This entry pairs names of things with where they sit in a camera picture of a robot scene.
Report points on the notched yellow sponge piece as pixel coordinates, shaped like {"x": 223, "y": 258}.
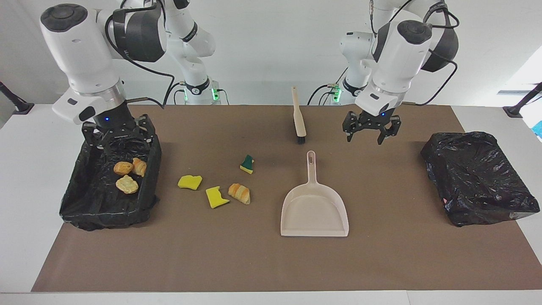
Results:
{"x": 217, "y": 198}

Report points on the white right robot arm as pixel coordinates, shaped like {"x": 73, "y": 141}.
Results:
{"x": 80, "y": 55}

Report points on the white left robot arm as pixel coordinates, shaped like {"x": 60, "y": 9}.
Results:
{"x": 398, "y": 59}

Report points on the large striped croissant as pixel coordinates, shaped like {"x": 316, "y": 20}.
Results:
{"x": 239, "y": 193}

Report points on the open bin with black bag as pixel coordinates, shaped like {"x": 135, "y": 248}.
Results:
{"x": 93, "y": 203}

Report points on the small golden croissant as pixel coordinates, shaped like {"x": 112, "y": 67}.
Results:
{"x": 139, "y": 167}

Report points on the pale pastry piece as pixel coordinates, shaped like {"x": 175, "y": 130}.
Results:
{"x": 127, "y": 184}

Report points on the green and yellow sponge piece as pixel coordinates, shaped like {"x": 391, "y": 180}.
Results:
{"x": 247, "y": 164}

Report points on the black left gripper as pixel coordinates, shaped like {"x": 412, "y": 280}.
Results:
{"x": 374, "y": 119}

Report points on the beige plastic dustpan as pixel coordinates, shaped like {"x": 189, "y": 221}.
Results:
{"x": 315, "y": 212}

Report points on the round brown bread bun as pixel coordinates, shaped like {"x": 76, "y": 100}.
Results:
{"x": 123, "y": 168}

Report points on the bin wrapped in black bag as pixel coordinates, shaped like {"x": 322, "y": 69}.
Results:
{"x": 478, "y": 178}

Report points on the brown table mat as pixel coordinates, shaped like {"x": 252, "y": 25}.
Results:
{"x": 271, "y": 262}

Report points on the blue object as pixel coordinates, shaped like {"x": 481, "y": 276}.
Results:
{"x": 539, "y": 129}

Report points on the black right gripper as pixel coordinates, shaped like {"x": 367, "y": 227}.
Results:
{"x": 114, "y": 125}

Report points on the beige brush black bristles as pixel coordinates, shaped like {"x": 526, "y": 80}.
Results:
{"x": 299, "y": 120}

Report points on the black camera stand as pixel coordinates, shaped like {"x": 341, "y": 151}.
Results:
{"x": 516, "y": 110}
{"x": 19, "y": 106}

